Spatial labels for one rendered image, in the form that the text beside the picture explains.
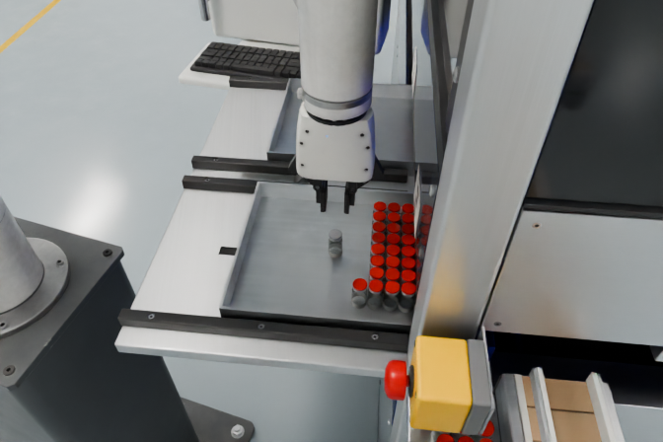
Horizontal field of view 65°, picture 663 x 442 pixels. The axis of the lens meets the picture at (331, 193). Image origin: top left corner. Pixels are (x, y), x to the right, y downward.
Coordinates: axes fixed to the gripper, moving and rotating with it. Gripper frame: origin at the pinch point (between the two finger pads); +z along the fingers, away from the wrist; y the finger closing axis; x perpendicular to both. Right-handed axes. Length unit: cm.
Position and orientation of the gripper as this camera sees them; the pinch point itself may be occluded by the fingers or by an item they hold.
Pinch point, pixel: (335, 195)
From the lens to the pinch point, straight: 73.9
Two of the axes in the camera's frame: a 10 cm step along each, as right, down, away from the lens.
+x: 1.0, -6.8, 7.2
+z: 0.0, 7.3, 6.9
